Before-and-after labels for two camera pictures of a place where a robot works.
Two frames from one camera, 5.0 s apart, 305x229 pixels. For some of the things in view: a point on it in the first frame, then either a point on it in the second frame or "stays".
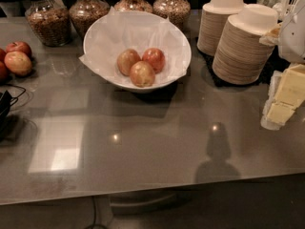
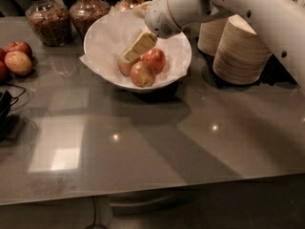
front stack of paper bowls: [239, 55] stays
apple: [125, 60] stays
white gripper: [294, 38] -> [157, 15]
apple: [142, 74] stays
